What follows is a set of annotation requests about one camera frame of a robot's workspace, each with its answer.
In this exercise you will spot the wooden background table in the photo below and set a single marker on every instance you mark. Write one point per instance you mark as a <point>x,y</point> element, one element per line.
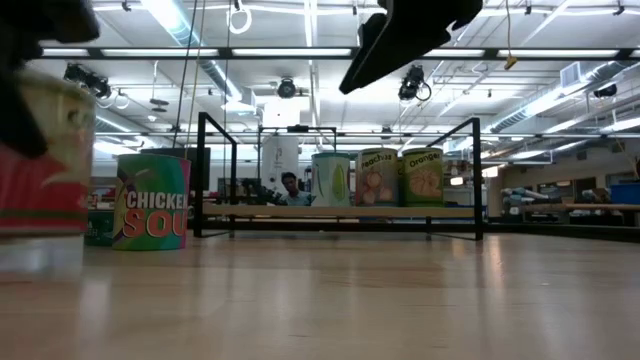
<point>610,206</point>

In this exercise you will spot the red and orange label can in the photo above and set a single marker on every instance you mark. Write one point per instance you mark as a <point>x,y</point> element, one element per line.
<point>60,190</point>

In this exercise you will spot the yellow hanging connector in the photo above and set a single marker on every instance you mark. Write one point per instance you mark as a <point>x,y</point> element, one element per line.
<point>510,62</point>

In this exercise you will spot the oranges label tin can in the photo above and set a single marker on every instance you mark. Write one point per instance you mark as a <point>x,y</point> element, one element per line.
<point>424,182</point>

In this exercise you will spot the green label tin can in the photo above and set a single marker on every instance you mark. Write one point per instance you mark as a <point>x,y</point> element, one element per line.
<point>100,227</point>

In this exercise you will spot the blue label tin can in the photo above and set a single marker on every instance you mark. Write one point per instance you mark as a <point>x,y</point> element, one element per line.
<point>400,192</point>

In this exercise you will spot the chicken soup label can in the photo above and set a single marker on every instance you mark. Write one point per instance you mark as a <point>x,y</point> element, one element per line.
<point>150,215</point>

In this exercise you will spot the black metal rig frame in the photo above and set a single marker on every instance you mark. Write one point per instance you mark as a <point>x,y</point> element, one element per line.
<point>550,231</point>

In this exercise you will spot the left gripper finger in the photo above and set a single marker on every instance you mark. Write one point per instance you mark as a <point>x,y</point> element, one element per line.
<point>20,115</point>

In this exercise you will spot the corn label tin can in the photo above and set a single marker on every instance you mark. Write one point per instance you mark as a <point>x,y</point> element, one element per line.
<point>330,182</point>

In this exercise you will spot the black ceiling spotlight cluster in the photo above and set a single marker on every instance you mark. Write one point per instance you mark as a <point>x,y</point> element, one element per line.
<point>87,80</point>

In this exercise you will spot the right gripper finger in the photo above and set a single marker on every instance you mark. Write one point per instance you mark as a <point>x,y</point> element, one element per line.
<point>400,45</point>
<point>371,32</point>

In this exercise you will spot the black round ceiling device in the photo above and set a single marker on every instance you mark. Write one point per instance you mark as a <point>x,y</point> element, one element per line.
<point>286,88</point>

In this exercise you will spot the wooden shelf with black frame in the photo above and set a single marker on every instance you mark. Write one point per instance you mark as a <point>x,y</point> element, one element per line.
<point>280,211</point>

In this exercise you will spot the blue bin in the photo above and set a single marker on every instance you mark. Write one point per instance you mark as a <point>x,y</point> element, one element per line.
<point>625,194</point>

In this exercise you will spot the person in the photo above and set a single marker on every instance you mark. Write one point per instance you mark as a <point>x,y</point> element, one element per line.
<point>297,199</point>

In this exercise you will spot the peaches label tin can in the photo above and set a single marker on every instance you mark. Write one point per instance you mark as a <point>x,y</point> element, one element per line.
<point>377,185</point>

